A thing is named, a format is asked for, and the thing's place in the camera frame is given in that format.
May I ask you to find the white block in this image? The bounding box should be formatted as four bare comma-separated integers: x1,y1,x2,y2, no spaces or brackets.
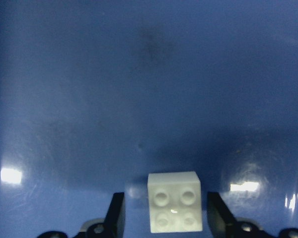
147,171,203,234

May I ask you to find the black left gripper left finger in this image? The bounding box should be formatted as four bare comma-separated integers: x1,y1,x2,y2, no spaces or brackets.
37,192,126,238

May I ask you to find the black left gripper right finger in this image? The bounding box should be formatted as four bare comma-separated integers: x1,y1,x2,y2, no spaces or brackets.
207,191,298,238

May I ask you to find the blue plastic tray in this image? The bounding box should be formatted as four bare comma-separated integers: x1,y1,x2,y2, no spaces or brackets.
0,0,298,238

